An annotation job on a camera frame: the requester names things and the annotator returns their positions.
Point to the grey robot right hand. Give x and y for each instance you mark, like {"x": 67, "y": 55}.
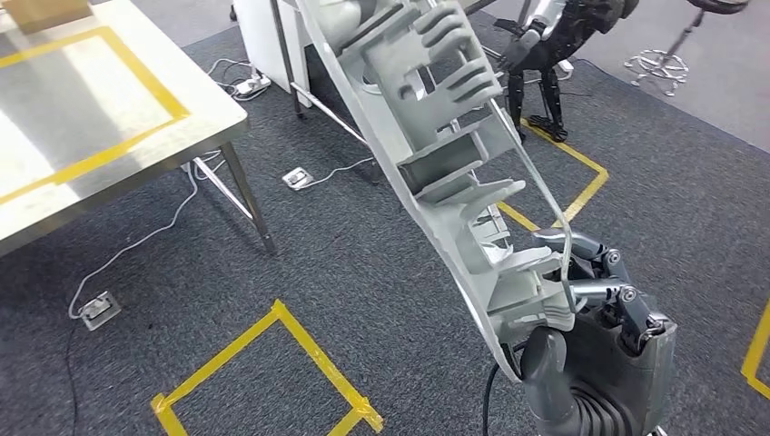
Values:
{"x": 613, "y": 361}

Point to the silver plastic wheel hubcap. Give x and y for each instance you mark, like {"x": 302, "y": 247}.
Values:
{"x": 433, "y": 156}

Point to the stainless steel workbench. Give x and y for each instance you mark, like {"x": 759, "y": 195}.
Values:
{"x": 90, "y": 120}

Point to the black humanoid robot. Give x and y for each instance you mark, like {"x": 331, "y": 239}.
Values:
{"x": 550, "y": 90}

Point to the yellow floor tape marking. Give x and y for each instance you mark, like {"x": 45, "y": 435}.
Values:
{"x": 314, "y": 349}

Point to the black stool chrome base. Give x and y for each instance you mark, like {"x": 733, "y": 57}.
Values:
{"x": 659, "y": 63}

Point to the metal floor socket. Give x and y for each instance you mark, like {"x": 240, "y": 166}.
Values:
{"x": 99, "y": 310}
{"x": 298, "y": 179}

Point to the white power strip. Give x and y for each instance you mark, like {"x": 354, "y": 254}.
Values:
{"x": 252, "y": 85}

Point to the brown cardboard box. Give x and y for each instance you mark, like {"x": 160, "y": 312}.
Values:
{"x": 48, "y": 12}

